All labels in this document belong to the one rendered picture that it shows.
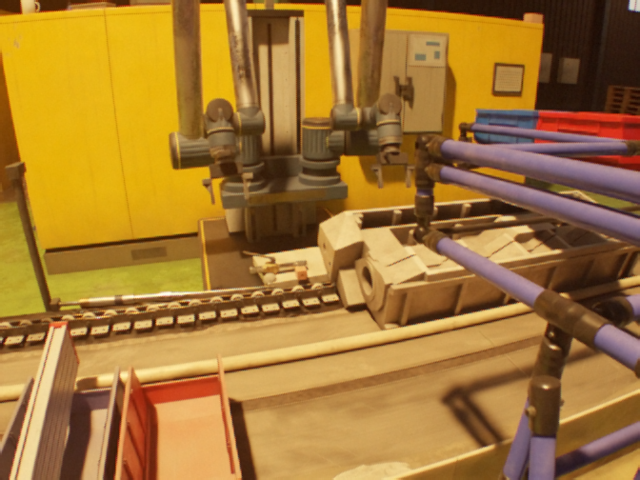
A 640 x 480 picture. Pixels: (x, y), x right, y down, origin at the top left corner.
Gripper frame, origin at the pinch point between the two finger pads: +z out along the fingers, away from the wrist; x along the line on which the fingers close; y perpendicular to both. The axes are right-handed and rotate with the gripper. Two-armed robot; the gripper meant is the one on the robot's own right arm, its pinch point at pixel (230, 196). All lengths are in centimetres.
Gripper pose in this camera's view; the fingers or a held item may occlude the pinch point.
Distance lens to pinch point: 176.8
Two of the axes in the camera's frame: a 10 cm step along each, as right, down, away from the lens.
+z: 1.5, 9.9, 0.0
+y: -2.4, 0.4, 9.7
